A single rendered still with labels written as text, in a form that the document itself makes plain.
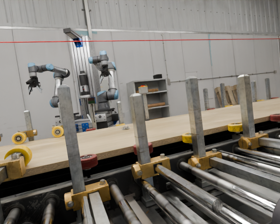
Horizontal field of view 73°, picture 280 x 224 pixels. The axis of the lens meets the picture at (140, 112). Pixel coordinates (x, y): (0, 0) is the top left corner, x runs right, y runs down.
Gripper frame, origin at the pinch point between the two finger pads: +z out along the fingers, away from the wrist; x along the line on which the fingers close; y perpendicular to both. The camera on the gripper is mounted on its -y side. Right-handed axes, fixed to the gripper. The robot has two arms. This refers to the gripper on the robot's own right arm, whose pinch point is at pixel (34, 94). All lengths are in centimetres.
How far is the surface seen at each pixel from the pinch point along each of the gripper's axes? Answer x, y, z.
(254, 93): -255, 50, 32
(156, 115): -122, 296, 66
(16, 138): -38, -83, 38
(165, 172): -138, -142, 46
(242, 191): -158, -150, 50
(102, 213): -121, -157, 49
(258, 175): -165, -143, 49
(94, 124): -79, -41, 38
